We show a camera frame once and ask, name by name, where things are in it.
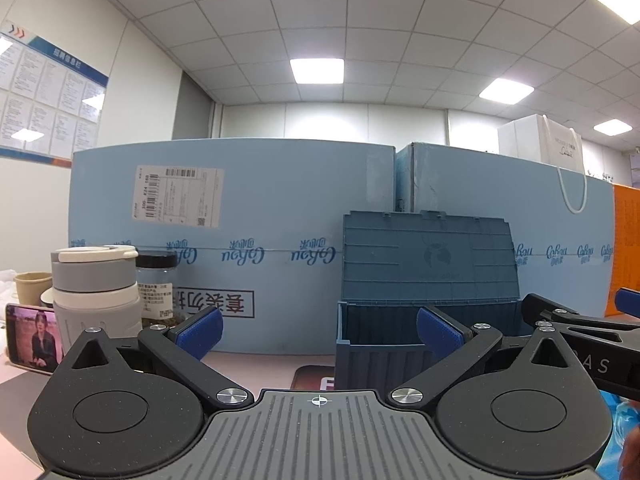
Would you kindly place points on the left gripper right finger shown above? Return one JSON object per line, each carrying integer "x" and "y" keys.
{"x": 460, "y": 351}

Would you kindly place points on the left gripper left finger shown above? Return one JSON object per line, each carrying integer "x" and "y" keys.
{"x": 177, "y": 354}

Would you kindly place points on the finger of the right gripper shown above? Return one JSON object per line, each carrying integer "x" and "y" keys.
{"x": 627, "y": 301}
{"x": 539, "y": 311}

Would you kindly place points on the orange box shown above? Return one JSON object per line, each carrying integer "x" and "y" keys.
{"x": 626, "y": 250}

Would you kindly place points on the glass jar black lid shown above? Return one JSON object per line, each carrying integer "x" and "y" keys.
{"x": 156, "y": 273}

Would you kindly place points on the dark blue storage box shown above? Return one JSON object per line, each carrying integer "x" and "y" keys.
{"x": 396, "y": 264}

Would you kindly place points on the grey white thermos cup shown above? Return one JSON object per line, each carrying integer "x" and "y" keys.
{"x": 96, "y": 287}

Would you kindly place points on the smartphone showing video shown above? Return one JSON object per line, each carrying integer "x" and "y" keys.
{"x": 33, "y": 338}

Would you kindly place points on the beige paper cup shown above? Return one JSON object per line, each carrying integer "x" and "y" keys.
{"x": 31, "y": 285}

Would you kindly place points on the wall notice board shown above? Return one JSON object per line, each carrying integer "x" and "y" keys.
{"x": 51, "y": 101}

